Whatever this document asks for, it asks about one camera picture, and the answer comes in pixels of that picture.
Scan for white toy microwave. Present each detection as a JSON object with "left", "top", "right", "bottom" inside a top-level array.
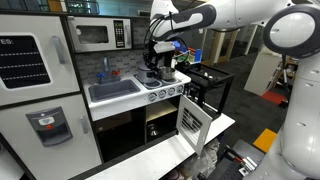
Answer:
[{"left": 67, "top": 15, "right": 133, "bottom": 54}]

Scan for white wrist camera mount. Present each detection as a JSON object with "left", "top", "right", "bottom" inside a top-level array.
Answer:
[{"left": 153, "top": 41, "right": 176, "bottom": 54}]

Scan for grey toy sink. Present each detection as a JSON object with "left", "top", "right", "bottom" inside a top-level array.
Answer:
[{"left": 87, "top": 79, "right": 141, "bottom": 103}]

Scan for grey toy faucet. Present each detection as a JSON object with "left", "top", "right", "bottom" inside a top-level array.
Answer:
[{"left": 97, "top": 55, "right": 121, "bottom": 85}]

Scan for grey stovetop burner panel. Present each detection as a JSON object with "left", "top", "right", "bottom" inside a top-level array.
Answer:
[{"left": 133, "top": 71, "right": 184, "bottom": 91}]

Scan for clear plastic bag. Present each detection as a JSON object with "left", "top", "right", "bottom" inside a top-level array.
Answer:
[{"left": 181, "top": 138, "right": 221, "bottom": 180}]

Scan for black metal frame cart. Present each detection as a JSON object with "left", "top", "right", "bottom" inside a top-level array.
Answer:
[{"left": 176, "top": 61, "right": 235, "bottom": 118}]

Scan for white cabinet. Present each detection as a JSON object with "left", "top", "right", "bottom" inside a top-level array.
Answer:
[{"left": 243, "top": 50, "right": 285, "bottom": 96}]

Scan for black equipment with silver bracket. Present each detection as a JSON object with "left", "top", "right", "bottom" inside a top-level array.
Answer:
[{"left": 208, "top": 139, "right": 266, "bottom": 180}]

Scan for white black toy kitchen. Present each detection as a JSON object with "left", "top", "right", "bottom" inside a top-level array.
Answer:
[{"left": 0, "top": 9, "right": 193, "bottom": 180}]

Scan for yellow floor mat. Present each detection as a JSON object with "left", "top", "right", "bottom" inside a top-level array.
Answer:
[{"left": 252, "top": 127, "right": 280, "bottom": 154}]

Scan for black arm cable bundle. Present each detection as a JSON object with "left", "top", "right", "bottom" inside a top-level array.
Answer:
[{"left": 143, "top": 12, "right": 175, "bottom": 53}]

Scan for small blue box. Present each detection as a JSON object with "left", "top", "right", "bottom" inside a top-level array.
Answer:
[{"left": 194, "top": 48, "right": 203, "bottom": 64}]

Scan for white oven door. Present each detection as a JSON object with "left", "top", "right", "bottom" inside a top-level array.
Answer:
[{"left": 175, "top": 94, "right": 213, "bottom": 157}]

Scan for small shiny metal pot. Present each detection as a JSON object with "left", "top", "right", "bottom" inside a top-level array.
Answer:
[{"left": 146, "top": 123, "right": 162, "bottom": 138}]

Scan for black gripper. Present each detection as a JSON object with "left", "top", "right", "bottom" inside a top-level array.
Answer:
[{"left": 143, "top": 51, "right": 175, "bottom": 72}]

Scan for wooden shelf unit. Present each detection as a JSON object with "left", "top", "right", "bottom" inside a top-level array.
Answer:
[{"left": 283, "top": 57, "right": 300, "bottom": 78}]

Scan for orange wooden box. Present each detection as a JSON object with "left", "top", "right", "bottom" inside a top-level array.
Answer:
[{"left": 46, "top": 0, "right": 63, "bottom": 13}]

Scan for grey pot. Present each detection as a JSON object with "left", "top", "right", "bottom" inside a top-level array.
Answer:
[{"left": 137, "top": 65, "right": 158, "bottom": 85}]

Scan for red floor mat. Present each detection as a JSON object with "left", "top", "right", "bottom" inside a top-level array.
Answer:
[{"left": 260, "top": 90, "right": 287, "bottom": 105}]

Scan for silver metal pot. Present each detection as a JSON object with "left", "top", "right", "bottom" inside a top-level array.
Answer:
[{"left": 158, "top": 66, "right": 177, "bottom": 82}]

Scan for white chalkboard fridge door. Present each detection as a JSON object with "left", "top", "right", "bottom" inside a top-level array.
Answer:
[{"left": 0, "top": 14, "right": 81, "bottom": 108}]

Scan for white dispenser fridge door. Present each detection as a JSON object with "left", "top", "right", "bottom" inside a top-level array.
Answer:
[{"left": 0, "top": 94, "right": 103, "bottom": 180}]

